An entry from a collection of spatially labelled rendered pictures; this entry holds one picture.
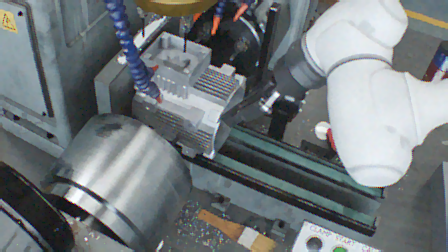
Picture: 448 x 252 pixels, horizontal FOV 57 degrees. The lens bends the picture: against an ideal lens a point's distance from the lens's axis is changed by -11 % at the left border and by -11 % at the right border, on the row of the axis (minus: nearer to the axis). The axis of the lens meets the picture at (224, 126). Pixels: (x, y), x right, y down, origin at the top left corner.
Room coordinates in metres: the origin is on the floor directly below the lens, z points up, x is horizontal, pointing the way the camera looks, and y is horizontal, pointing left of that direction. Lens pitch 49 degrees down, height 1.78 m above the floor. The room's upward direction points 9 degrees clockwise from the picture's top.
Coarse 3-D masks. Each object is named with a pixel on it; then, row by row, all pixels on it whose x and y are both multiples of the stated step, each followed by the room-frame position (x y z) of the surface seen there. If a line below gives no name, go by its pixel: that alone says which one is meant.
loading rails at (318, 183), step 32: (192, 160) 0.64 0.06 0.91; (224, 160) 0.64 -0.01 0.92; (256, 160) 0.69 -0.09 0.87; (288, 160) 0.67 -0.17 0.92; (320, 160) 0.68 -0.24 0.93; (224, 192) 0.61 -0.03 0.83; (256, 192) 0.59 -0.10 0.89; (288, 192) 0.57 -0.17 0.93; (320, 192) 0.64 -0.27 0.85; (352, 192) 0.62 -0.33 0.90; (384, 192) 0.61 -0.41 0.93; (288, 224) 0.55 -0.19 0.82; (320, 224) 0.54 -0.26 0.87; (352, 224) 0.52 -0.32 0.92
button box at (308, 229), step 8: (304, 224) 0.41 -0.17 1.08; (312, 224) 0.41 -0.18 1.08; (304, 232) 0.39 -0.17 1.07; (312, 232) 0.39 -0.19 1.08; (320, 232) 0.39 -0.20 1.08; (328, 232) 0.39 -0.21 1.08; (336, 232) 0.40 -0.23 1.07; (296, 240) 0.38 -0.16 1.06; (304, 240) 0.38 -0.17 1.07; (328, 240) 0.38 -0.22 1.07; (336, 240) 0.38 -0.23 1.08; (344, 240) 0.38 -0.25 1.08; (352, 240) 0.38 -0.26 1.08; (296, 248) 0.37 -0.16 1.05; (304, 248) 0.37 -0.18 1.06; (328, 248) 0.37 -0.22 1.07; (352, 248) 0.37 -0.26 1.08; (360, 248) 0.37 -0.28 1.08; (368, 248) 0.37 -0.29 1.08; (376, 248) 0.37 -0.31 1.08
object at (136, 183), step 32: (96, 128) 0.49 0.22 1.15; (128, 128) 0.49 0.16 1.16; (64, 160) 0.42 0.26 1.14; (96, 160) 0.42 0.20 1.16; (128, 160) 0.43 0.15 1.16; (160, 160) 0.46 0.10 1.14; (64, 192) 0.35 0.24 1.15; (96, 192) 0.36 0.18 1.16; (128, 192) 0.38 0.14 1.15; (160, 192) 0.41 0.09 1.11; (96, 224) 0.32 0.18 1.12; (128, 224) 0.33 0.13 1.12; (160, 224) 0.37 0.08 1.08
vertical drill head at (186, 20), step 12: (132, 0) 0.68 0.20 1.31; (144, 0) 0.65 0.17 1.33; (156, 0) 0.65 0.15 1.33; (168, 0) 0.65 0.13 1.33; (180, 0) 0.65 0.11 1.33; (192, 0) 0.66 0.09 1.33; (204, 0) 0.67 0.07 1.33; (216, 0) 0.70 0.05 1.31; (144, 12) 0.70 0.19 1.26; (156, 12) 0.65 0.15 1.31; (168, 12) 0.64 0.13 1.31; (180, 12) 0.65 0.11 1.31; (192, 12) 0.66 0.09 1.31; (204, 12) 0.75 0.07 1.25; (144, 24) 0.71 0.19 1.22; (192, 24) 0.68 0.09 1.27
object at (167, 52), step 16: (160, 48) 0.77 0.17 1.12; (176, 48) 0.78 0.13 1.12; (192, 48) 0.77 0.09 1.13; (208, 48) 0.76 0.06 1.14; (160, 64) 0.69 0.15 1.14; (176, 64) 0.72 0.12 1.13; (192, 64) 0.74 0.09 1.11; (208, 64) 0.75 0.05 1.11; (160, 80) 0.69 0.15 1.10; (176, 80) 0.67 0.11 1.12; (192, 80) 0.68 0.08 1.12
